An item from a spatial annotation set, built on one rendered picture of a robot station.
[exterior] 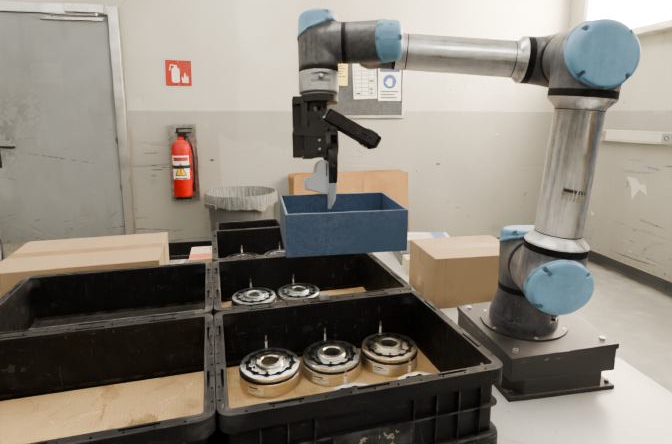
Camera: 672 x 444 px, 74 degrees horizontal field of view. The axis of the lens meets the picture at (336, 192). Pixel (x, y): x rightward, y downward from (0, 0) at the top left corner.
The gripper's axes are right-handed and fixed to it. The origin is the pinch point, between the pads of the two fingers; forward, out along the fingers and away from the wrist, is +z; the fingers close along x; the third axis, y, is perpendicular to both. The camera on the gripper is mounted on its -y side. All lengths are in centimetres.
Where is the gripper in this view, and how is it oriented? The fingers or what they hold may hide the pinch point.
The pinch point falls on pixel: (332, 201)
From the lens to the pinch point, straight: 84.9
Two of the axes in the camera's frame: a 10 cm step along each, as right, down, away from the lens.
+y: -9.9, 0.3, -1.4
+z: 0.2, 10.0, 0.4
